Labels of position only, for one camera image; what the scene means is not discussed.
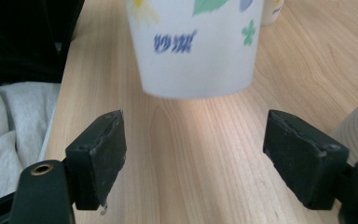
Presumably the floral white paper cup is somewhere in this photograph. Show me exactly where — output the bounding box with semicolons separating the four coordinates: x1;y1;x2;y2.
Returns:
124;0;265;100
260;0;285;26

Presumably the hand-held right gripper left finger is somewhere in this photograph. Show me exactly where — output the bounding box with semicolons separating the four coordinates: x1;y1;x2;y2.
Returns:
64;109;128;216

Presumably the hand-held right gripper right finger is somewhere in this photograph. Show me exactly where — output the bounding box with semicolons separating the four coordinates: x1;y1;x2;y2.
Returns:
262;109;350;210

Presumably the dark cloth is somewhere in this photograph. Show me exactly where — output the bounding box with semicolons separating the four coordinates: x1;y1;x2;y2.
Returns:
0;0;85;88

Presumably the light grey cloth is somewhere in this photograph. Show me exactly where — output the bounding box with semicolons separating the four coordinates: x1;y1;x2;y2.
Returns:
0;73;62;206

